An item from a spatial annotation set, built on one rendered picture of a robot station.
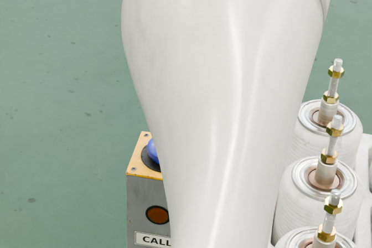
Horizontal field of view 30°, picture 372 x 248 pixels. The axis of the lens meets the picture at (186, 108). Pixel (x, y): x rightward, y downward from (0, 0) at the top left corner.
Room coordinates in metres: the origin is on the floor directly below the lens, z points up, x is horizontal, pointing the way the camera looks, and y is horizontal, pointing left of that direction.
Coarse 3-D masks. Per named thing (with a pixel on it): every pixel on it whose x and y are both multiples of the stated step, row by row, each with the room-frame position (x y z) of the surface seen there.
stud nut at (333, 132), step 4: (328, 124) 0.60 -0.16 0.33; (328, 128) 0.60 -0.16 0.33; (332, 128) 0.59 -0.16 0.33; (340, 128) 0.60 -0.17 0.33; (328, 132) 0.59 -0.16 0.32; (332, 132) 0.59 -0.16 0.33; (336, 132) 0.59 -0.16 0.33; (340, 132) 0.59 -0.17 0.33; (332, 136) 0.59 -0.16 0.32; (336, 136) 0.59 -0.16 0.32
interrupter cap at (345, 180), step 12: (312, 156) 0.63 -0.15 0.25; (300, 168) 0.61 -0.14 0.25; (312, 168) 0.61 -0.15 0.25; (348, 168) 0.62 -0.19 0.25; (300, 180) 0.59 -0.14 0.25; (312, 180) 0.60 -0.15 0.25; (336, 180) 0.60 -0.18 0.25; (348, 180) 0.60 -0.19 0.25; (312, 192) 0.57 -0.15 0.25; (324, 192) 0.57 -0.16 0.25; (348, 192) 0.58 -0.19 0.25
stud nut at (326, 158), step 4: (324, 148) 0.61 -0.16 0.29; (324, 152) 0.60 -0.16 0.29; (336, 152) 0.60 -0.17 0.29; (324, 156) 0.59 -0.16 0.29; (328, 156) 0.59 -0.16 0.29; (332, 156) 0.59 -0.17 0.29; (336, 156) 0.59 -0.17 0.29; (324, 160) 0.59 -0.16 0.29; (328, 160) 0.59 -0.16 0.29; (332, 160) 0.59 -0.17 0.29
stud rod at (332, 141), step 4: (336, 116) 0.60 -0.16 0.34; (340, 116) 0.60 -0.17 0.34; (332, 120) 0.60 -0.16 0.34; (336, 120) 0.60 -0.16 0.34; (340, 120) 0.60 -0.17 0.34; (332, 124) 0.60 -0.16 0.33; (336, 124) 0.59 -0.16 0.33; (340, 124) 0.60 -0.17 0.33; (336, 128) 0.59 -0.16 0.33; (328, 140) 0.60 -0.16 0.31; (332, 140) 0.59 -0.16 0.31; (336, 140) 0.60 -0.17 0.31; (328, 144) 0.60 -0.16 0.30; (332, 144) 0.59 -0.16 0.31; (336, 144) 0.60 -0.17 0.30; (328, 148) 0.60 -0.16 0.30; (332, 148) 0.59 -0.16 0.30; (328, 152) 0.60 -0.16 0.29; (332, 152) 0.59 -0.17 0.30
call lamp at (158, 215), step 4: (152, 208) 0.52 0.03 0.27; (156, 208) 0.52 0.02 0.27; (148, 212) 0.52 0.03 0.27; (152, 212) 0.51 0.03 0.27; (156, 212) 0.51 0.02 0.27; (160, 212) 0.51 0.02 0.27; (164, 212) 0.51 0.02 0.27; (148, 216) 0.52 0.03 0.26; (152, 216) 0.51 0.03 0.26; (156, 216) 0.51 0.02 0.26; (160, 216) 0.51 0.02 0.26; (164, 216) 0.51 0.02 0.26; (152, 220) 0.51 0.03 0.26; (156, 220) 0.51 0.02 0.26; (160, 220) 0.51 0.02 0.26; (164, 220) 0.51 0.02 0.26
